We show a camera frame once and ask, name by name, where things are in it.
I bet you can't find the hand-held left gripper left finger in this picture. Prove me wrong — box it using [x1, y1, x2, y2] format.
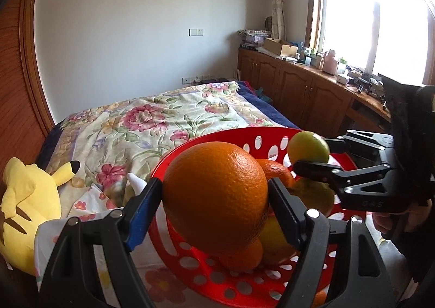
[41, 177, 164, 308]

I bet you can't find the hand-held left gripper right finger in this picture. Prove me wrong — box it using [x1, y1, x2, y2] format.
[268, 177, 396, 308]

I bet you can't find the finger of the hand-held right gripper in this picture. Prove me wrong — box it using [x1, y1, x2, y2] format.
[324, 130, 397, 160]
[293, 159, 400, 213]

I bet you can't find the small green lime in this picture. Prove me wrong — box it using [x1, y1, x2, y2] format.
[288, 131, 331, 165]

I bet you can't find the yellow-green pear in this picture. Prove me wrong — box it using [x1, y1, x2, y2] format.
[293, 177, 336, 218]

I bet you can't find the orange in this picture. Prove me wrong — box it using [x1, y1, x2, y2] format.
[255, 158, 297, 190]
[218, 239, 265, 274]
[162, 142, 270, 256]
[312, 289, 329, 308]

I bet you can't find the red perforated plastic basket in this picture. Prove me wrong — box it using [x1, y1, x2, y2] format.
[149, 126, 368, 307]

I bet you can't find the person's right hand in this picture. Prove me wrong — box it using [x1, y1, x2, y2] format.
[373, 202, 429, 240]

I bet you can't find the yellow pear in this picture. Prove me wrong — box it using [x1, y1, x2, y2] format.
[261, 216, 300, 265]

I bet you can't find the white small-flower cloth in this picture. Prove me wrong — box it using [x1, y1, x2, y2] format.
[33, 172, 391, 308]

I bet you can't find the small black gadget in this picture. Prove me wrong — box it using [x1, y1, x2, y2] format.
[353, 74, 375, 95]

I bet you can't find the wooden cabinet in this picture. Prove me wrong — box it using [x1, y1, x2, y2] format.
[237, 47, 395, 146]

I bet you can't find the pale pink jug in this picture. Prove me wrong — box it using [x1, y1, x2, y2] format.
[321, 50, 338, 75]

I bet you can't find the teal cloth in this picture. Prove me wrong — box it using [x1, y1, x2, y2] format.
[253, 87, 273, 104]

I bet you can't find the floral quilt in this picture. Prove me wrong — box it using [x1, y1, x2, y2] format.
[44, 80, 284, 193]

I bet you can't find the cluster of small bottles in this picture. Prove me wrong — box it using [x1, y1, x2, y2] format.
[298, 42, 324, 67]

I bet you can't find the yellow plush toy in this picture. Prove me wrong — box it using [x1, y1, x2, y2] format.
[0, 158, 81, 277]

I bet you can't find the wooden framed window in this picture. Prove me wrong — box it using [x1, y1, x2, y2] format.
[305, 0, 435, 87]

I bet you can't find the cardboard box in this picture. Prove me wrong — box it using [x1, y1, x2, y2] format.
[264, 37, 299, 58]

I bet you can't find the stack of folded cloths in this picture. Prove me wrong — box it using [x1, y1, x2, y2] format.
[238, 29, 270, 48]

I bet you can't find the white wall socket strip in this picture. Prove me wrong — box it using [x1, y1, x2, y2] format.
[182, 74, 213, 85]

